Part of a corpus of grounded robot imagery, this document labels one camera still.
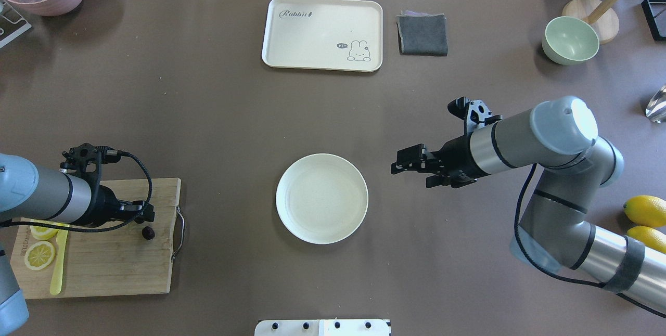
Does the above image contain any mint green bowl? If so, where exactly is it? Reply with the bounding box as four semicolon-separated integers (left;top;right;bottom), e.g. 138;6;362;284
541;16;601;66

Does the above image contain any metal scoop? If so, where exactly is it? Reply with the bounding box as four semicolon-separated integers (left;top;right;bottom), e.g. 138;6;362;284
645;85;666;123

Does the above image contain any grey folded cloth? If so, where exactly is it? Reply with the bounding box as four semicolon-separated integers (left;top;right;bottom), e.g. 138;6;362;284
396;11;449;56

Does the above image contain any yellow lemon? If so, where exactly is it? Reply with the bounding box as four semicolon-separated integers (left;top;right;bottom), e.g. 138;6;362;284
623;195;665;228
626;226;665;254

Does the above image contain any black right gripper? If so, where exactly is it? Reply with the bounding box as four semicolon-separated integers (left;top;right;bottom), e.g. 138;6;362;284
391;97;503;188

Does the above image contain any white wire cup rack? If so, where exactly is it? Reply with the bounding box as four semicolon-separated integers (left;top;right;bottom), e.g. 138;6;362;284
0;0;32;48

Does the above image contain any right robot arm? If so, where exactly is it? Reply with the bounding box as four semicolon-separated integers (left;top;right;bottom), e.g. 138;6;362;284
391;96;664;317

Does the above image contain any lemon slice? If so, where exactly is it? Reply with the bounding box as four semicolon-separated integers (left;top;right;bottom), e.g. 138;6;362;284
24;241;56;270
30;225;59;241

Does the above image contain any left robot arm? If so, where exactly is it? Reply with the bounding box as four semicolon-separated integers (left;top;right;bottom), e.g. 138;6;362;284
1;143;155;232

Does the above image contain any cream rabbit tray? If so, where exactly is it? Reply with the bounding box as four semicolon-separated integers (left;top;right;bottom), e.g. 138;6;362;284
262;0;383;72

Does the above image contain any white round plate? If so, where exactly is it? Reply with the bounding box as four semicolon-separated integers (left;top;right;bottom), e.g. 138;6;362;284
275;153;369;244

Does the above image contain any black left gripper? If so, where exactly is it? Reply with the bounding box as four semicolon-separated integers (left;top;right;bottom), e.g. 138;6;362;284
60;144;155;225

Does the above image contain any yellow plastic knife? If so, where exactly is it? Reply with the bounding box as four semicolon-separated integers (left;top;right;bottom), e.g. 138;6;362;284
49;229;69;296

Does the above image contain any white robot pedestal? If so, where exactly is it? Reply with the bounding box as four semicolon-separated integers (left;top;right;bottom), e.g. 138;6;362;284
254;318;392;335

